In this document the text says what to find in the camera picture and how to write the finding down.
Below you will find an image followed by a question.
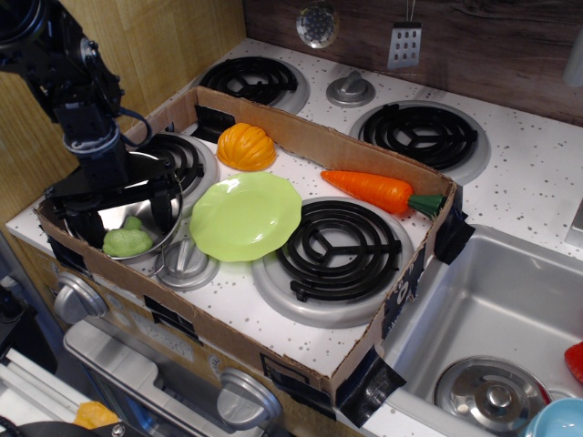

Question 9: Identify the cardboard fence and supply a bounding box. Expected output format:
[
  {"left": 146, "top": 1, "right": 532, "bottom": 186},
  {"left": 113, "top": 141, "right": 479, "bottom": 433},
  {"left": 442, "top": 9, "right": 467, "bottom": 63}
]
[{"left": 36, "top": 86, "right": 463, "bottom": 394}]

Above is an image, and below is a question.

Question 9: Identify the red object at edge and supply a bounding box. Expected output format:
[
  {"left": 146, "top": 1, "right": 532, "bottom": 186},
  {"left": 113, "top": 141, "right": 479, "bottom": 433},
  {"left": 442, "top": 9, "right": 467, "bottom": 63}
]
[{"left": 564, "top": 342, "right": 583, "bottom": 382}]

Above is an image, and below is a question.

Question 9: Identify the light blue bowl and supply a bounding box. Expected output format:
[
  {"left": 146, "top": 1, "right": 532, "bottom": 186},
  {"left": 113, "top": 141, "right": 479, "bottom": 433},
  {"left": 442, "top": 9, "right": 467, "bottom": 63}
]
[{"left": 522, "top": 398, "right": 583, "bottom": 437}]

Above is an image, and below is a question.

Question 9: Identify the orange object at bottom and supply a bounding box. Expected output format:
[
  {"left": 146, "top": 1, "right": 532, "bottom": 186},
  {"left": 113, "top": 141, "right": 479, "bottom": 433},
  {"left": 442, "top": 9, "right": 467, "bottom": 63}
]
[{"left": 73, "top": 401, "right": 119, "bottom": 430}]

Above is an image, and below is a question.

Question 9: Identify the silver oven door handle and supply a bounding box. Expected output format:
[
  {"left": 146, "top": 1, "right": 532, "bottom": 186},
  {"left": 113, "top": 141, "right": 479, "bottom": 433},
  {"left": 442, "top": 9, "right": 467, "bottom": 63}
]
[{"left": 63, "top": 316, "right": 274, "bottom": 437}]

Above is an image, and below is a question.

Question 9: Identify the grey oven knob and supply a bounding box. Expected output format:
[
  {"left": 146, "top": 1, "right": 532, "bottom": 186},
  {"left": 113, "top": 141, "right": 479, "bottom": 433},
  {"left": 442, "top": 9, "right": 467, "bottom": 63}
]
[
  {"left": 54, "top": 272, "right": 108, "bottom": 325},
  {"left": 216, "top": 368, "right": 281, "bottom": 431}
]

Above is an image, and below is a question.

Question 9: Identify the green plastic plate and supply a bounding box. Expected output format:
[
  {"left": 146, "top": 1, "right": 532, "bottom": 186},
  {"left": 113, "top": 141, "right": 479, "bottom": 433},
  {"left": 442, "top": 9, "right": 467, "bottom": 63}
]
[{"left": 189, "top": 172, "right": 302, "bottom": 262}]

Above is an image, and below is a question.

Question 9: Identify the grey knob at back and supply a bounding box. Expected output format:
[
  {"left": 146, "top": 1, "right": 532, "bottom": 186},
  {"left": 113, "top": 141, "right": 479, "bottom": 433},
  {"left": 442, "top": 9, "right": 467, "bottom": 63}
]
[{"left": 326, "top": 71, "right": 375, "bottom": 107}]

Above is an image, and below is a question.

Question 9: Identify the back right black burner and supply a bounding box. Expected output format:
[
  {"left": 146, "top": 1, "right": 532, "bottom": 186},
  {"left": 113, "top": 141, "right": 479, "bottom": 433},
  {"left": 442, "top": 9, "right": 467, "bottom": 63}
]
[{"left": 350, "top": 100, "right": 491, "bottom": 185}]

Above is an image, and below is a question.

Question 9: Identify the small steel pot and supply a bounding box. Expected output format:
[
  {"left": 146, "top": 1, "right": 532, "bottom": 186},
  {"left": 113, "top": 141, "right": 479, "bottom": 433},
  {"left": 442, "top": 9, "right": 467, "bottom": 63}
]
[{"left": 63, "top": 149, "right": 184, "bottom": 278}]

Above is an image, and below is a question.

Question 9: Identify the grey knob inside fence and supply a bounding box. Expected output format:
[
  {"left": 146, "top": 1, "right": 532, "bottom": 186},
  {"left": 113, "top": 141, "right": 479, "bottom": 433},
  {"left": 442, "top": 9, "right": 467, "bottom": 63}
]
[{"left": 155, "top": 239, "right": 220, "bottom": 291}]

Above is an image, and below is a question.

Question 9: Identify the orange toy pumpkin half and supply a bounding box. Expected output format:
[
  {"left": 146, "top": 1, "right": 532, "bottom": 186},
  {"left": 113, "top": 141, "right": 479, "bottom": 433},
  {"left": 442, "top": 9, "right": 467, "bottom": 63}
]
[{"left": 216, "top": 123, "right": 277, "bottom": 171}]

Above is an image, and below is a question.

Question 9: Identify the green toy broccoli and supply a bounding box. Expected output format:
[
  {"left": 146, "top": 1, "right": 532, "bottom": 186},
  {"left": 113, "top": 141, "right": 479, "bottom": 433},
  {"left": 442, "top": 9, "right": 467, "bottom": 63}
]
[{"left": 102, "top": 216, "right": 153, "bottom": 258}]

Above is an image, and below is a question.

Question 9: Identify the front left black burner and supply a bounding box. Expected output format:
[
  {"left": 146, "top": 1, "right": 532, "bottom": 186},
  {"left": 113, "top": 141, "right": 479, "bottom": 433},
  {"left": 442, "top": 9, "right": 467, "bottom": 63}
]
[{"left": 141, "top": 132, "right": 220, "bottom": 215}]

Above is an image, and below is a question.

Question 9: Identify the orange toy carrot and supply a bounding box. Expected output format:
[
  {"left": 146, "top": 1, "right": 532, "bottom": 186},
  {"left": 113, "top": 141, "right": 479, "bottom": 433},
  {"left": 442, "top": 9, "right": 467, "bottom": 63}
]
[{"left": 320, "top": 170, "right": 446, "bottom": 219}]

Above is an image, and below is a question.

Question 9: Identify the front right black burner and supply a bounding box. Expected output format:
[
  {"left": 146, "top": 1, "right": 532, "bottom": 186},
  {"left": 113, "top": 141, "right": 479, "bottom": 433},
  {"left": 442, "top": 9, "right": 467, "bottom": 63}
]
[{"left": 251, "top": 197, "right": 414, "bottom": 329}]

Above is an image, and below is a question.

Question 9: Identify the hanging steel spatula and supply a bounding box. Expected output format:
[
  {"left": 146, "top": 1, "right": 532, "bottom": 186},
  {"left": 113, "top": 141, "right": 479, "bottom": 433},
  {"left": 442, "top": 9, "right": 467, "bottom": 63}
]
[{"left": 387, "top": 0, "right": 423, "bottom": 71}]

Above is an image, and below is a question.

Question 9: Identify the right grey oven knob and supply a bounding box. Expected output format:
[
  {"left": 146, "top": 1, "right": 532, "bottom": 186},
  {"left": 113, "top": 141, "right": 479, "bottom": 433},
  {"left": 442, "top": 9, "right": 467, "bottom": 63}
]
[{"left": 216, "top": 368, "right": 281, "bottom": 431}]

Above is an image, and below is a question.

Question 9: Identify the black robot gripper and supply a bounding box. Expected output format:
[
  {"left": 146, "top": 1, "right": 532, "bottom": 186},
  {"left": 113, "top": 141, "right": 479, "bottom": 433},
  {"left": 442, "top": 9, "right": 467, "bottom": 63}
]
[{"left": 45, "top": 145, "right": 181, "bottom": 249}]

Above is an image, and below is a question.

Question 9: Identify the left grey oven knob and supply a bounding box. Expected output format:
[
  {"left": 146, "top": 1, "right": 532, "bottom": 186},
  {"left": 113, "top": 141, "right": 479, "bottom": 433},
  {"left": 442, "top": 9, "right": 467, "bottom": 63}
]
[{"left": 54, "top": 272, "right": 108, "bottom": 325}]

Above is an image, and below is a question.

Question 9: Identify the steel pot lid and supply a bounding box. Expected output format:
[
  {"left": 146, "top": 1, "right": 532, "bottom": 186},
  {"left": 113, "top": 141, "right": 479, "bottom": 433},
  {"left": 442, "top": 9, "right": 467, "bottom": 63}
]
[{"left": 433, "top": 356, "right": 551, "bottom": 436}]

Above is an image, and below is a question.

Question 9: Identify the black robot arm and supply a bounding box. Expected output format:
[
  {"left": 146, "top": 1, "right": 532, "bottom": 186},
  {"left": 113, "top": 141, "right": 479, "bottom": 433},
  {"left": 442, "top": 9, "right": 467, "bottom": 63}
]
[{"left": 1, "top": 1, "right": 181, "bottom": 248}]

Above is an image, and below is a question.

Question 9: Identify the hanging steel skimmer ladle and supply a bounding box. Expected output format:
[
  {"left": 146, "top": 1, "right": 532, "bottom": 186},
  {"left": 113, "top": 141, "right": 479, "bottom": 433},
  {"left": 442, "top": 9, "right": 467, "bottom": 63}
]
[{"left": 296, "top": 1, "right": 340, "bottom": 49}]

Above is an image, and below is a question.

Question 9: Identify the grey sink basin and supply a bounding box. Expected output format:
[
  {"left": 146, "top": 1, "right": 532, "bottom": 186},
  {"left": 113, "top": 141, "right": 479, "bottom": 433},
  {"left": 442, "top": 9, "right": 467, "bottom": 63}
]
[{"left": 384, "top": 226, "right": 582, "bottom": 436}]

